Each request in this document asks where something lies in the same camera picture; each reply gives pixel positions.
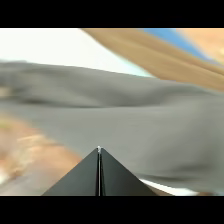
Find grey shirt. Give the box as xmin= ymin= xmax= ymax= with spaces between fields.
xmin=0 ymin=59 xmax=224 ymax=196

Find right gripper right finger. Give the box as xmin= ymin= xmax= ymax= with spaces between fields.
xmin=99 ymin=147 xmax=158 ymax=197

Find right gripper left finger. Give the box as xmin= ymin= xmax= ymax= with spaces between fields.
xmin=41 ymin=147 xmax=100 ymax=197

